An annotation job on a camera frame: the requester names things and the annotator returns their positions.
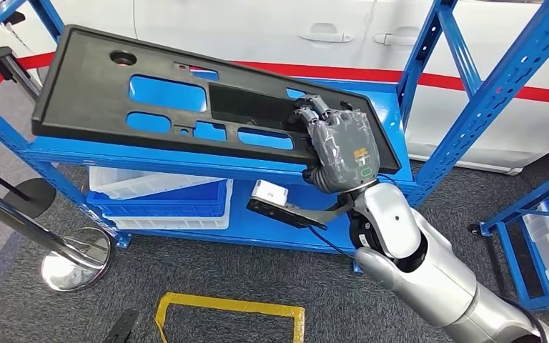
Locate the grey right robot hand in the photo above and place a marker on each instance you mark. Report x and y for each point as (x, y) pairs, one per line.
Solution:
(345, 146)

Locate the black plastic panel part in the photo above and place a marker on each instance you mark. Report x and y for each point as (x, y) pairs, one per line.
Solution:
(90, 94)

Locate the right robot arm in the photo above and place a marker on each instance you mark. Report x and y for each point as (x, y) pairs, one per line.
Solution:
(426, 274)

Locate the blue metal shelf rack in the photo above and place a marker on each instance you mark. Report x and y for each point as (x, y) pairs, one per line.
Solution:
(161, 161)

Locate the blue shelf rack on casters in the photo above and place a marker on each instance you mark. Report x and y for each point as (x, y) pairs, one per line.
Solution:
(505, 246)

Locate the red barrier belt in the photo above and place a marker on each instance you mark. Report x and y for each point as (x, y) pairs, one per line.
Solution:
(350, 73)

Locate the white car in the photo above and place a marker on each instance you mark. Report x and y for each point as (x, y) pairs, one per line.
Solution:
(255, 28)

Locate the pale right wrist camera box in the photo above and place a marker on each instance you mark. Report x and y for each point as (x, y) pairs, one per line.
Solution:
(269, 193)

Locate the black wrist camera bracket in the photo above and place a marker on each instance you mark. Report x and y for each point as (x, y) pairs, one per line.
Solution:
(284, 215)

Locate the black perforated bracket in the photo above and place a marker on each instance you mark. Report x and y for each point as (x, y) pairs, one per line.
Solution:
(122, 326)

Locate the chrome stanchion post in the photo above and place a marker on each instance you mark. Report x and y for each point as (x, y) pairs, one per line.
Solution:
(19, 75)
(78, 260)

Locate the black stanchion post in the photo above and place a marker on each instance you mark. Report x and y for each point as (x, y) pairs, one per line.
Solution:
(37, 194)

